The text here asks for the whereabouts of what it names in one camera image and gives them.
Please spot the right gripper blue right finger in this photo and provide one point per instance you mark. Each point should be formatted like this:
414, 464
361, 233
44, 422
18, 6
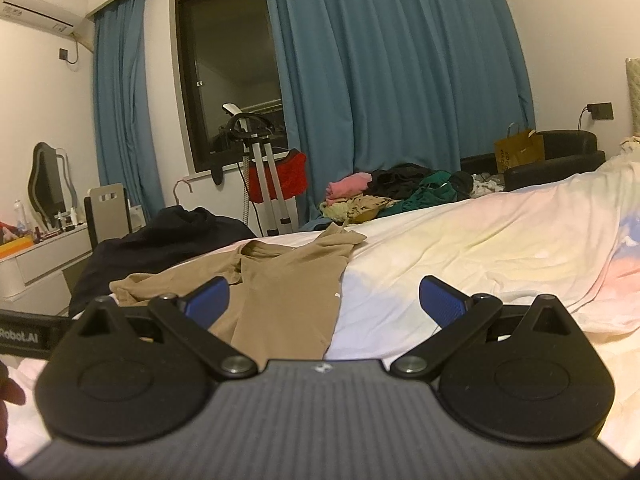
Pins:
460, 319

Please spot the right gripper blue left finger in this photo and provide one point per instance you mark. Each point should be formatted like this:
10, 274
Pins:
188, 318

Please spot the beige t-shirt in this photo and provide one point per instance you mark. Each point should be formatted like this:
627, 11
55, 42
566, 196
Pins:
284, 301

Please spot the person's hand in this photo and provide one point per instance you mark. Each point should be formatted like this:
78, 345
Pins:
10, 393

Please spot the white dresser desk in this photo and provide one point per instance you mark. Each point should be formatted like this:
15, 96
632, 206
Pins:
40, 279

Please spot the black garment on bed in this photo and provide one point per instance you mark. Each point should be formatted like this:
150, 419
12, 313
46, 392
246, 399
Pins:
174, 235

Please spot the green garment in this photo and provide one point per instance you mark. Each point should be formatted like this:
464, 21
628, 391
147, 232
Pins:
432, 191

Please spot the black and beige chair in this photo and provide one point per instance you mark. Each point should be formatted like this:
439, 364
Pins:
107, 213

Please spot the garment steamer stand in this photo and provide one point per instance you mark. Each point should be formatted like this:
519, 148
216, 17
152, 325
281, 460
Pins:
256, 133

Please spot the khaki patterned garment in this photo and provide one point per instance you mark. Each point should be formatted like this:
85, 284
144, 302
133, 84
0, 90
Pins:
355, 210

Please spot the black garment in pile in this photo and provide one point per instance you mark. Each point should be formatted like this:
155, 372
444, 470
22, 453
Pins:
398, 182

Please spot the pink garment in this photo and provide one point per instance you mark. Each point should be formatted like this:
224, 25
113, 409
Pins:
349, 186

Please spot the blue curtain left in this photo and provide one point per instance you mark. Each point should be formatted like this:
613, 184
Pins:
124, 142

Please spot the blue curtain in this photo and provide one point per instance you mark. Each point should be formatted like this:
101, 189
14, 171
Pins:
124, 142
369, 84

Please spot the brown paper bag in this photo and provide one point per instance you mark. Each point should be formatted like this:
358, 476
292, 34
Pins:
518, 148

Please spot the red garment on stand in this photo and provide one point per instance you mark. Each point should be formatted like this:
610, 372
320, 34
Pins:
292, 176

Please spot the black sofa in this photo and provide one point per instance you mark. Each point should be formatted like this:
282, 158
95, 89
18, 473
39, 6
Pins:
568, 152

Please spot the blue curtain right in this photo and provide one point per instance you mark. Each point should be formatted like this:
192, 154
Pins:
369, 84

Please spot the dark window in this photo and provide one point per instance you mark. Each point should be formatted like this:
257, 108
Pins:
225, 55

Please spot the white air conditioner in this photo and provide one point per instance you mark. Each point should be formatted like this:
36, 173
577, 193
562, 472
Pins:
61, 17

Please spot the wavy frame mirror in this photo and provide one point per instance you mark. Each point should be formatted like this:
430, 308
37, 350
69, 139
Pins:
50, 188

